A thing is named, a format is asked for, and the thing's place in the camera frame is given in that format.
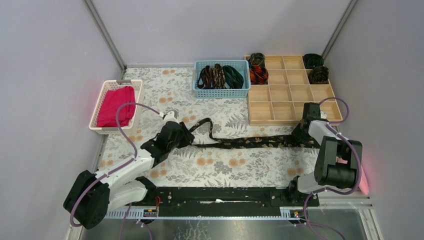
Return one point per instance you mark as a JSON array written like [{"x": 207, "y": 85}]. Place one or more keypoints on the rolled orange black tie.
[{"x": 258, "y": 75}]

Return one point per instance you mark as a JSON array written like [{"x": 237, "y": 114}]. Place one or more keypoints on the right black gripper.
[{"x": 295, "y": 132}]

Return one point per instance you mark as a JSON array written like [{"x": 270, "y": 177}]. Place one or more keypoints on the white plastic basket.
[{"x": 108, "y": 85}]

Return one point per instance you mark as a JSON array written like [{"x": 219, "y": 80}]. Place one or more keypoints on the rolled dark green tie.
[{"x": 312, "y": 60}]

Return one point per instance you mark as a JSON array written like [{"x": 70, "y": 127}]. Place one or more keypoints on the dark green tie in basket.
[{"x": 233, "y": 78}]

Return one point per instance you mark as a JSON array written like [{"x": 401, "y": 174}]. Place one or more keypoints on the brown striped tie in basket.
[{"x": 206, "y": 78}]

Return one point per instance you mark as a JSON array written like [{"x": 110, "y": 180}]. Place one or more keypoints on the red folded cloth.
[{"x": 111, "y": 103}]

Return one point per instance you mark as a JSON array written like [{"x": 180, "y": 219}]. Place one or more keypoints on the floral table mat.
[{"x": 170, "y": 89}]

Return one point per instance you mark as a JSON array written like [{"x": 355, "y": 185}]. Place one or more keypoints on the grey slotted cable duct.
[{"x": 141, "y": 214}]

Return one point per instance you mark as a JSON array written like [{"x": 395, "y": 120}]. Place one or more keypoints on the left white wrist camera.
[{"x": 170, "y": 116}]

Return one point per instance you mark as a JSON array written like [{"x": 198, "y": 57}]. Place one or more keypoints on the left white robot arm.
[{"x": 93, "y": 195}]

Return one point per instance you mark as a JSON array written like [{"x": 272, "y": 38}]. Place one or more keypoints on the pink cloth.
[{"x": 363, "y": 184}]

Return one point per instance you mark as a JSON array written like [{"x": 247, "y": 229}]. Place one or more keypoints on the blue plastic basket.
[{"x": 241, "y": 66}]

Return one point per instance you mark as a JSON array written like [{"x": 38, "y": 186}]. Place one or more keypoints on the rolled olive patterned tie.
[{"x": 319, "y": 75}]

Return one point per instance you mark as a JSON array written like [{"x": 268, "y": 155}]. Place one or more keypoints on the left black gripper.
[{"x": 180, "y": 136}]

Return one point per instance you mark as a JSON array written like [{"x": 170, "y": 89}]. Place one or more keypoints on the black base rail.
[{"x": 224, "y": 201}]

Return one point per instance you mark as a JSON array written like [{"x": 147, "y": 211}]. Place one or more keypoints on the wooden compartment tray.
[{"x": 281, "y": 101}]

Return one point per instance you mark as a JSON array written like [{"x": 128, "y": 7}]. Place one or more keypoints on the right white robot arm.
[{"x": 338, "y": 164}]

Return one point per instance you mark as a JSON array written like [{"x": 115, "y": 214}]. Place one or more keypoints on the dark floral necktie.
[{"x": 274, "y": 141}]

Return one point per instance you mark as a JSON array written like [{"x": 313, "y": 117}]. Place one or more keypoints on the rolled dark striped tie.
[{"x": 257, "y": 59}]

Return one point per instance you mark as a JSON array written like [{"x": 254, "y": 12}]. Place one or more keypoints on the brown patterned tie in basket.
[{"x": 218, "y": 77}]

